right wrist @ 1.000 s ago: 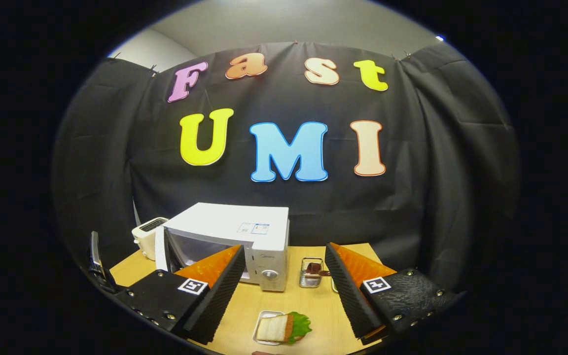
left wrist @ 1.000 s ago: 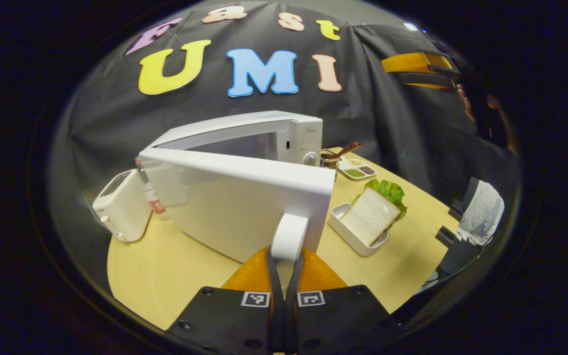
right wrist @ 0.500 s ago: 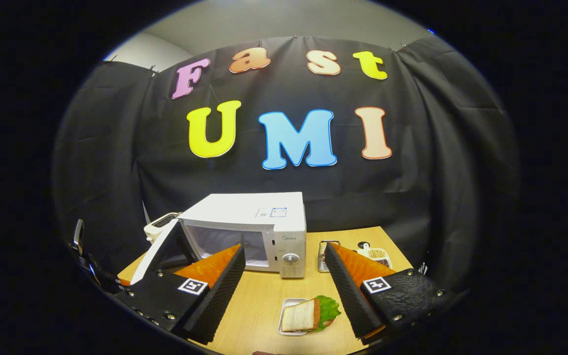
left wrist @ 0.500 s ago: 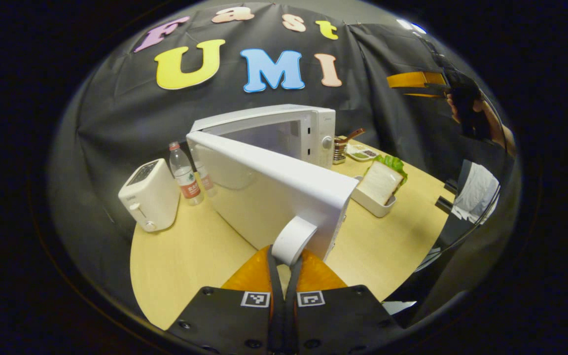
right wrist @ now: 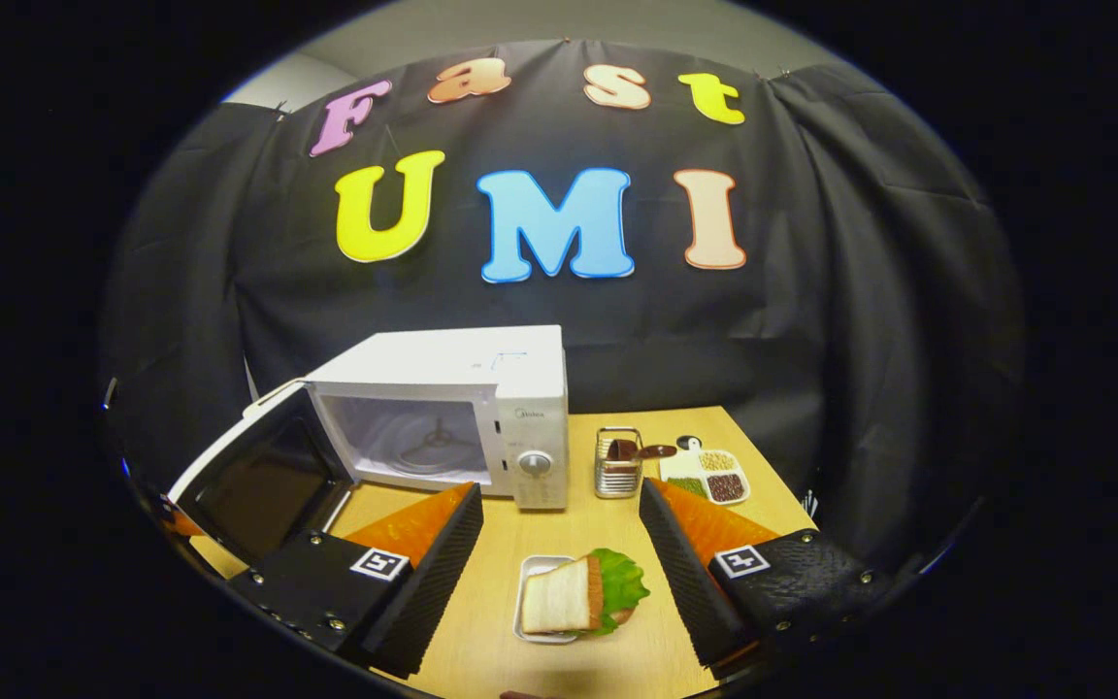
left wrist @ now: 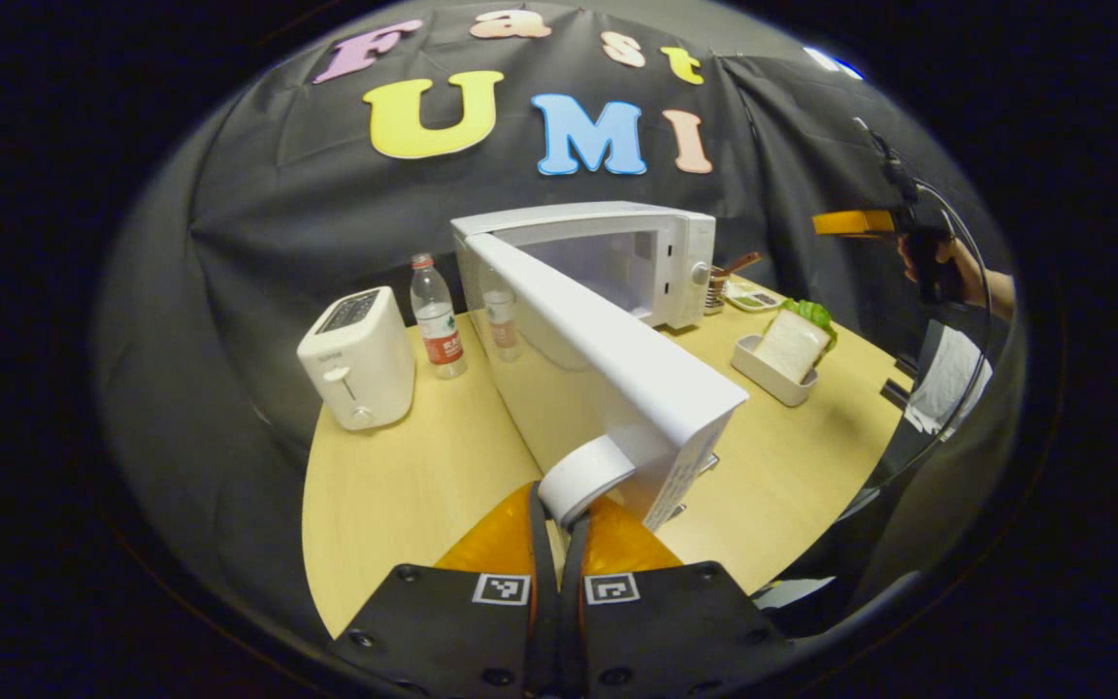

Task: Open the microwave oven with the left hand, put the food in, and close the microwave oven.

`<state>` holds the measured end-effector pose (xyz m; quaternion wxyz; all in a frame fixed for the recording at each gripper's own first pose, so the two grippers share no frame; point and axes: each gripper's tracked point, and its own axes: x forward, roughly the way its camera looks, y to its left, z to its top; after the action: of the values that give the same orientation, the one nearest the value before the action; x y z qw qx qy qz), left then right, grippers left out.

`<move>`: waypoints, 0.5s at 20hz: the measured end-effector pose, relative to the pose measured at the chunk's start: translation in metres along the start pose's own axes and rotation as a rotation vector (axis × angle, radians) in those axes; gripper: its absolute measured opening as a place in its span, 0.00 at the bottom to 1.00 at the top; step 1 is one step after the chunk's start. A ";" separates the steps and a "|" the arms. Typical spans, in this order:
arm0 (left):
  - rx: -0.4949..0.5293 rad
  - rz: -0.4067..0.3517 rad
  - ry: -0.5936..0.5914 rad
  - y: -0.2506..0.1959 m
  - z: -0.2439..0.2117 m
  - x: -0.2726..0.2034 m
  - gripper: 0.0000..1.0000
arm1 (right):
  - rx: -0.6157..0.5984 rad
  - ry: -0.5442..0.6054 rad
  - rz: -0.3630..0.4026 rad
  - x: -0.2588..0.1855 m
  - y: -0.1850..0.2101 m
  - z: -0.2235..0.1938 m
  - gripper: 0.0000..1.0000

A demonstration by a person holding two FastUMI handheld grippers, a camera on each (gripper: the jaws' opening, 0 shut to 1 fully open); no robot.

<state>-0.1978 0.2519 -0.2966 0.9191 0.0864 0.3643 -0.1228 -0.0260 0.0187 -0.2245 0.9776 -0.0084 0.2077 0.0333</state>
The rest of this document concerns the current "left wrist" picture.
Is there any white divided plate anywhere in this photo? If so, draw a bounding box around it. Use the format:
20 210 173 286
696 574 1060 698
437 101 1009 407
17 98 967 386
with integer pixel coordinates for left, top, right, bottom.
724 280 783 313

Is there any black backdrop cloth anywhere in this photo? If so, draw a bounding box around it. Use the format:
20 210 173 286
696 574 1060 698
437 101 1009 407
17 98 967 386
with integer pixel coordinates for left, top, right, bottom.
93 0 1016 642

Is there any clear water bottle red label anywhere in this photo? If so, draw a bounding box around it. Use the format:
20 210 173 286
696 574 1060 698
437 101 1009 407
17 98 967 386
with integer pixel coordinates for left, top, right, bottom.
410 253 469 380

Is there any small ceiling light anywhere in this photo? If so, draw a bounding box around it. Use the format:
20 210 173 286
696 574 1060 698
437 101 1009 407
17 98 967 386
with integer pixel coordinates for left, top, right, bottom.
805 47 861 81

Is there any white microwave oven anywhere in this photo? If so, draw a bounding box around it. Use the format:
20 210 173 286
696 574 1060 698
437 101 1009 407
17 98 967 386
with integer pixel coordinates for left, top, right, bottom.
450 201 749 533

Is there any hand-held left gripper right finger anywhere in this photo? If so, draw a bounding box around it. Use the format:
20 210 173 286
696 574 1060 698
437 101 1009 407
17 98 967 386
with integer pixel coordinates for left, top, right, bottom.
559 495 798 699

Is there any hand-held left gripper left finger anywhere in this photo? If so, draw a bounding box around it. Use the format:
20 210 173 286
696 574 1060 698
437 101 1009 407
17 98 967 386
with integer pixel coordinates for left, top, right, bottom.
329 483 560 699

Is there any person's white shirt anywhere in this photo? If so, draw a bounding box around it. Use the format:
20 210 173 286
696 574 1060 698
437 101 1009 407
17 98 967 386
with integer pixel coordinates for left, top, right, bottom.
904 325 993 434

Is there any white rectangular tray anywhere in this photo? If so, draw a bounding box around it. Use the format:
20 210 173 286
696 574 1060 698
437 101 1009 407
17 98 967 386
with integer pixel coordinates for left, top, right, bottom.
732 335 819 407

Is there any white toaster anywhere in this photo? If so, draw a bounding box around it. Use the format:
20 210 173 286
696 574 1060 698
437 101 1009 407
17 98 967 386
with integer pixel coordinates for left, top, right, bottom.
297 285 416 431

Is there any sandwich with lettuce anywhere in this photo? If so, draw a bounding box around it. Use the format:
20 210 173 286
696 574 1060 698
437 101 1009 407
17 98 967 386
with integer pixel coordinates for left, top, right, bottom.
758 299 838 384

